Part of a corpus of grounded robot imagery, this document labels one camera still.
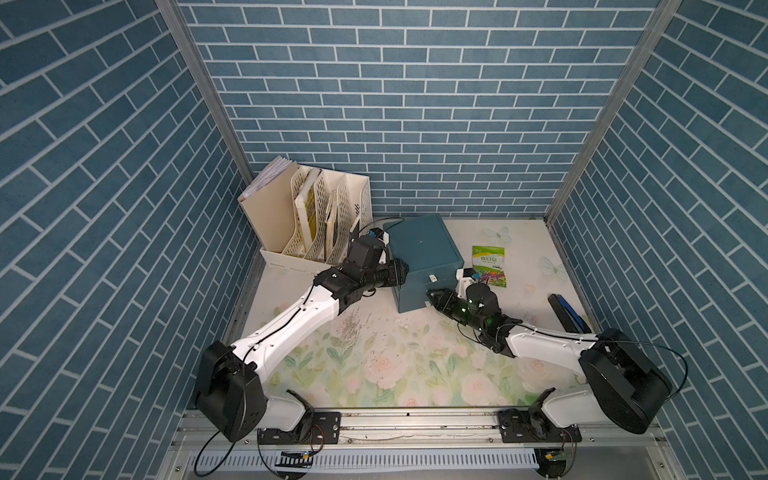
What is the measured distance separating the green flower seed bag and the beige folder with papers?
67 centimetres

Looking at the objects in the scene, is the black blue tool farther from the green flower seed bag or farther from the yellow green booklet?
Result: the yellow green booklet

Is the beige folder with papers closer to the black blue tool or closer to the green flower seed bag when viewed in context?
the green flower seed bag

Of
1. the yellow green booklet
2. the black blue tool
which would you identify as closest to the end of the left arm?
the yellow green booklet

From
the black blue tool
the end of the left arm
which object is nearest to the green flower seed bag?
the black blue tool

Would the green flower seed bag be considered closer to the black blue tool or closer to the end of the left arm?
the black blue tool

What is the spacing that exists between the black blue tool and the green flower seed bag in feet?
0.54

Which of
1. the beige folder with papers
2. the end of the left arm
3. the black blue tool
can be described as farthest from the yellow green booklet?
the black blue tool

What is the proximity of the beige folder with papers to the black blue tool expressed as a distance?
0.91 meters

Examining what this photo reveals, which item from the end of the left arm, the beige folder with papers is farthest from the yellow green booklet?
the end of the left arm

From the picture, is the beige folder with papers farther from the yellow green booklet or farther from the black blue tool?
the black blue tool

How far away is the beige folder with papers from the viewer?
88 cm

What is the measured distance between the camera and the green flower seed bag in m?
1.04

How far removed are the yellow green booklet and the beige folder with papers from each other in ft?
0.17

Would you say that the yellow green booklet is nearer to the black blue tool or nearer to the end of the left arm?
the end of the left arm
